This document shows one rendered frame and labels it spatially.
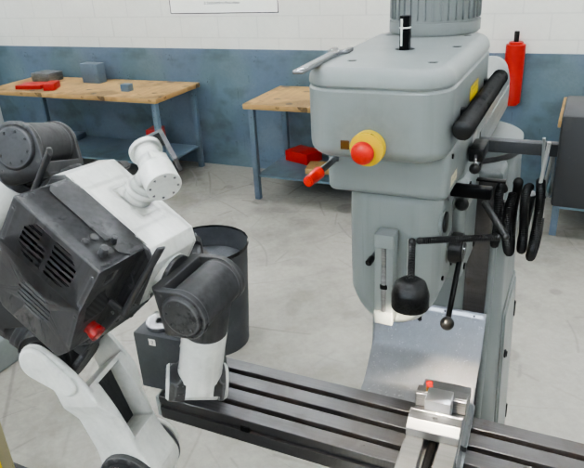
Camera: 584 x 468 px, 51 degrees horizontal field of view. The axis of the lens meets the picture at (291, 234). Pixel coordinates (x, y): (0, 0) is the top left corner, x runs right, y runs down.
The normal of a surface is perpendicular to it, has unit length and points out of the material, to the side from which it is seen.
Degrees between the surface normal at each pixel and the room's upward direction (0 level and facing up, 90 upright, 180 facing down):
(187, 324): 93
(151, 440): 60
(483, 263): 90
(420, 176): 90
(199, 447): 0
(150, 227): 35
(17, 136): 75
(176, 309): 93
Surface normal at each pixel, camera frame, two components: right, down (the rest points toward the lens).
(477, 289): -0.41, 0.41
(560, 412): -0.05, -0.91
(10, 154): -0.18, 0.17
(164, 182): 0.45, 0.71
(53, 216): 0.50, -0.70
